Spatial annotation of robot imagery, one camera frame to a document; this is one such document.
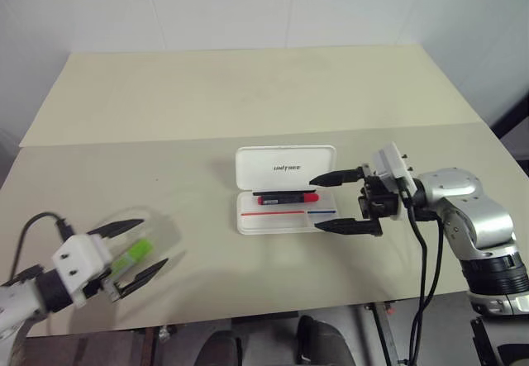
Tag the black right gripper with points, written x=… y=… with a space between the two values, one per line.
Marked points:
x=378 y=201

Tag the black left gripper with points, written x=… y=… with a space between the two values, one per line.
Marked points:
x=108 y=285

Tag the green marker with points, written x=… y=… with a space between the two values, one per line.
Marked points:
x=139 y=249

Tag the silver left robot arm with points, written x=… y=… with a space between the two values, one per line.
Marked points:
x=12 y=306

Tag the red marker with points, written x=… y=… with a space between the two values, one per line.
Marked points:
x=308 y=198

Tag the white plastic pencil case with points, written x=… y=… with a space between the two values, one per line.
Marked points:
x=285 y=223

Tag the dark rounded shape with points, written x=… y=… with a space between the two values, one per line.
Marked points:
x=322 y=343
x=221 y=349

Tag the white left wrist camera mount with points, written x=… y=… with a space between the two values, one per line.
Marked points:
x=76 y=258

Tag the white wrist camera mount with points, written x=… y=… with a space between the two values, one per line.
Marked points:
x=76 y=258
x=390 y=161

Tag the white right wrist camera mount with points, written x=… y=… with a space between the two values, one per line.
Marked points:
x=390 y=161

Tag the metal table frame bar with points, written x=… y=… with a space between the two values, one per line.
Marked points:
x=155 y=347
x=382 y=337

